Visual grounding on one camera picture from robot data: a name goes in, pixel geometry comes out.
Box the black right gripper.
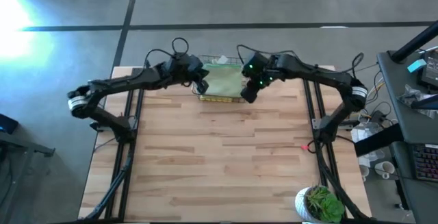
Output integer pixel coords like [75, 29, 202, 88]
[240, 51, 287, 104]

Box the black pole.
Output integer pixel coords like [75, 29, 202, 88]
[389, 20, 438, 64]

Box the black computer keyboard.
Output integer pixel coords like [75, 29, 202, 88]
[412, 144, 438, 183]

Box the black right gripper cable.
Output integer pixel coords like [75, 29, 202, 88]
[236, 44, 302, 68]

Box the yellow microfiber towel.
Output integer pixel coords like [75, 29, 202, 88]
[199, 95, 246, 103]

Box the clear plastic bag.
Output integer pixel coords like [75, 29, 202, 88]
[396, 84, 438, 119]

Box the potted succulent plant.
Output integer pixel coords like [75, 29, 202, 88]
[294, 185, 346, 224]

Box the black aluminium rig frame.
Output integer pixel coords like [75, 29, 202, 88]
[81, 59, 374, 224]

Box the grey side desk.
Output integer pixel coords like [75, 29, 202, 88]
[376, 49, 438, 224]

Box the wire mesh basket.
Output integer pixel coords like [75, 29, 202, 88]
[190, 55, 247, 104]

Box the light blue block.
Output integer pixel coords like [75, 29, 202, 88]
[407, 58, 427, 73]

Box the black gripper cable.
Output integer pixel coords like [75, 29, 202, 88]
[143, 37, 190, 68]
[236, 44, 302, 68]

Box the pale mint green towel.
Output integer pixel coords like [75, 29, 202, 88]
[201, 62, 244, 97]

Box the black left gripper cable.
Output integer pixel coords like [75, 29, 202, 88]
[143, 37, 190, 68]

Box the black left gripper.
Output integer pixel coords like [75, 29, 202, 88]
[163, 53, 210, 95]

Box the black power adapter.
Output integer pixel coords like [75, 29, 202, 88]
[420, 51, 438, 88]

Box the black box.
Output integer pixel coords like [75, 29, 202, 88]
[0, 113, 18, 135]

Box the white mug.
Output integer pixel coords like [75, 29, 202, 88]
[374, 161, 395, 179]
[359, 164, 370, 183]

